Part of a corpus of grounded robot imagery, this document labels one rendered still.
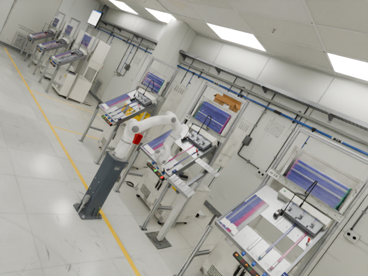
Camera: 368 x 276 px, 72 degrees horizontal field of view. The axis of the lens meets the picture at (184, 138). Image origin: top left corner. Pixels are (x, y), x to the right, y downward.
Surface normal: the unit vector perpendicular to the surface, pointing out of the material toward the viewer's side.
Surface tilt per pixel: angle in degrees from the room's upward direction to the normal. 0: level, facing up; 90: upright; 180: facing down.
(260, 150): 90
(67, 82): 90
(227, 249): 90
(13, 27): 90
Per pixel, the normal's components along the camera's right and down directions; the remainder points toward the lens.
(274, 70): -0.62, -0.24
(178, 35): 0.60, 0.46
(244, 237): -0.08, -0.78
